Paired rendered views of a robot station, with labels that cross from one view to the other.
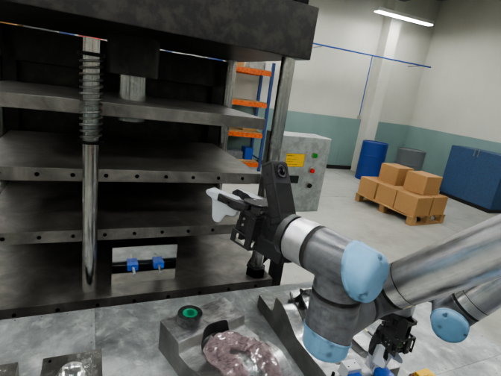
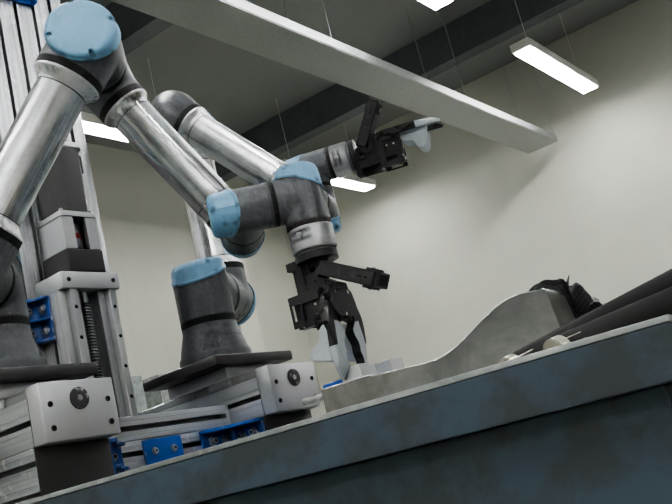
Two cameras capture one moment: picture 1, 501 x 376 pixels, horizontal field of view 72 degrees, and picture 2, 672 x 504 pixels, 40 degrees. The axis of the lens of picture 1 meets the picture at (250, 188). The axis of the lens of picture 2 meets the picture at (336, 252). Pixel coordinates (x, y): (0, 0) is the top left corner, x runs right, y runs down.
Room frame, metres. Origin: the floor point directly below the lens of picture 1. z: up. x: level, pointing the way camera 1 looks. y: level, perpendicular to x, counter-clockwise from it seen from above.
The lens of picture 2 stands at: (2.10, -1.30, 0.75)
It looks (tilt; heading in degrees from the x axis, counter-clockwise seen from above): 14 degrees up; 144
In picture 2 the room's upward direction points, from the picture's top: 14 degrees counter-clockwise
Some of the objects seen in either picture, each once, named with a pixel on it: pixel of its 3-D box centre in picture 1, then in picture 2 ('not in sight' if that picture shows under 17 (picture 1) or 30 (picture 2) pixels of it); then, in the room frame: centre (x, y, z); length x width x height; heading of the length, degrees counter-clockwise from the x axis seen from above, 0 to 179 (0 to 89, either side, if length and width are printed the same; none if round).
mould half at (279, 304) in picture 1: (320, 327); (507, 358); (1.09, -0.32, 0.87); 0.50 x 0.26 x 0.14; 26
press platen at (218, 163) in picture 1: (128, 155); not in sight; (1.67, 0.62, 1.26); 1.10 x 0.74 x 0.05; 116
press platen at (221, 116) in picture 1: (130, 104); not in sight; (1.67, 0.62, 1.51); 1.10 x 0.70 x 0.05; 116
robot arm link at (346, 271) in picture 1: (344, 264); (310, 170); (0.47, -0.15, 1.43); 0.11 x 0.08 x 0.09; 44
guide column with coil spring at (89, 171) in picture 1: (89, 217); not in sight; (1.24, 0.60, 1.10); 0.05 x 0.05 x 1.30
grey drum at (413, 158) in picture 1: (406, 169); not in sight; (7.54, -3.33, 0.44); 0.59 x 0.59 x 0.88
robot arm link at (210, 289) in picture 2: not in sight; (202, 290); (0.36, -0.43, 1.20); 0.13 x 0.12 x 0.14; 134
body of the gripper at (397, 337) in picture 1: (396, 329); (320, 290); (0.88, -0.48, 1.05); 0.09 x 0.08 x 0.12; 26
